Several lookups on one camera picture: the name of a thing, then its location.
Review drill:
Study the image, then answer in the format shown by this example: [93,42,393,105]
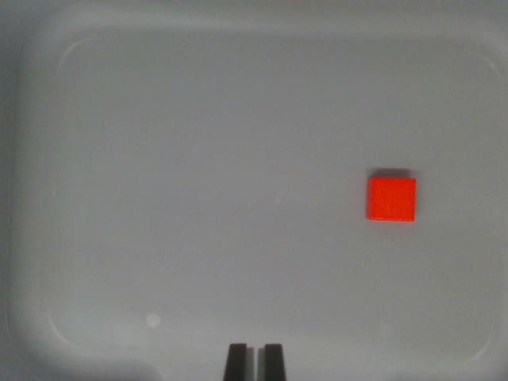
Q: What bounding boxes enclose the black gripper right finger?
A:
[256,343,287,381]

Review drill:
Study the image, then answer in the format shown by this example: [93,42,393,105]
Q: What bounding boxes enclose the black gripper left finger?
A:
[224,342,255,381]

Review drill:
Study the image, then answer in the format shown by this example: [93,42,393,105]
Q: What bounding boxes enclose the red block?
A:
[365,176,418,221]

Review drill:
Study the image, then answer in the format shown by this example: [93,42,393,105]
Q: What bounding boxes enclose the white plastic tray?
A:
[0,0,508,381]

